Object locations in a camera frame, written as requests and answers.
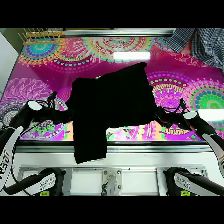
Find black garment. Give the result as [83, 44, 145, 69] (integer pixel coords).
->
[70, 61, 158, 165]

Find checked shirt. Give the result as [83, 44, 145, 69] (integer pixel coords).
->
[163, 27, 224, 73]

